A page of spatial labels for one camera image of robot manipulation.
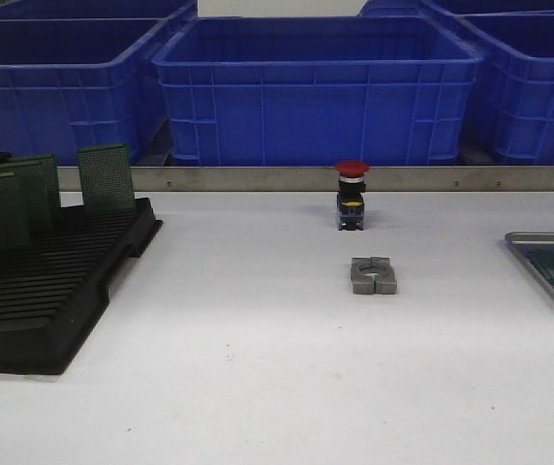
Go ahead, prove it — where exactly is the blue plastic bin centre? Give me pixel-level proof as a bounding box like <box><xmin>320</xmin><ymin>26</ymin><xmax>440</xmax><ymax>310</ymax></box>
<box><xmin>153</xmin><ymin>16</ymin><xmax>480</xmax><ymax>167</ymax></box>

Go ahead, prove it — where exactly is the blue plastic bin left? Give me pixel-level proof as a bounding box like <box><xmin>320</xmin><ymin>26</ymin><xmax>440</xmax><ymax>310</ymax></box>
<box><xmin>0</xmin><ymin>16</ymin><xmax>175</xmax><ymax>167</ymax></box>

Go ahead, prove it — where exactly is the black slotted board rack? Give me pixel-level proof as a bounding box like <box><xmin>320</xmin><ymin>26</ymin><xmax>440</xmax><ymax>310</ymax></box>
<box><xmin>0</xmin><ymin>151</ymin><xmax>164</xmax><ymax>376</ymax></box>

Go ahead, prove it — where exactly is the red emergency stop button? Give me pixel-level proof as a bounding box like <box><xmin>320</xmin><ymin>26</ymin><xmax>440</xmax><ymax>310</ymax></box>
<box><xmin>335</xmin><ymin>161</ymin><xmax>370</xmax><ymax>231</ymax></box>

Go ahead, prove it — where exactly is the grey metal clamp block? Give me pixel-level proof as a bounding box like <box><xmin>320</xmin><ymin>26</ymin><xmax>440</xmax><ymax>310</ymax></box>
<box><xmin>351</xmin><ymin>257</ymin><xmax>398</xmax><ymax>295</ymax></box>

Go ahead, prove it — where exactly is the blue plastic bin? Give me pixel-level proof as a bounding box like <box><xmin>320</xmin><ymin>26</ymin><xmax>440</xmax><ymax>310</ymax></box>
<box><xmin>153</xmin><ymin>16</ymin><xmax>480</xmax><ymax>167</ymax></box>
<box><xmin>457</xmin><ymin>14</ymin><xmax>554</xmax><ymax>166</ymax></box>
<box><xmin>0</xmin><ymin>16</ymin><xmax>175</xmax><ymax>167</ymax></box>

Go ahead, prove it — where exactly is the blue plastic bin right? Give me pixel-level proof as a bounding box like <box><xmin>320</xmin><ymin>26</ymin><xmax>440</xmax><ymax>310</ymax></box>
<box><xmin>457</xmin><ymin>14</ymin><xmax>554</xmax><ymax>166</ymax></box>

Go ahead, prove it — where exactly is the blue bin back left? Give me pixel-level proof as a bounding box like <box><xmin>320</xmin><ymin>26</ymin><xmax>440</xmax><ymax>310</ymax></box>
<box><xmin>0</xmin><ymin>0</ymin><xmax>198</xmax><ymax>20</ymax></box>

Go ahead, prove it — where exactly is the blue bin back right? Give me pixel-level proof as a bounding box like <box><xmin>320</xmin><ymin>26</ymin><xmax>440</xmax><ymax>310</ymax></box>
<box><xmin>359</xmin><ymin>0</ymin><xmax>554</xmax><ymax>17</ymax></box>

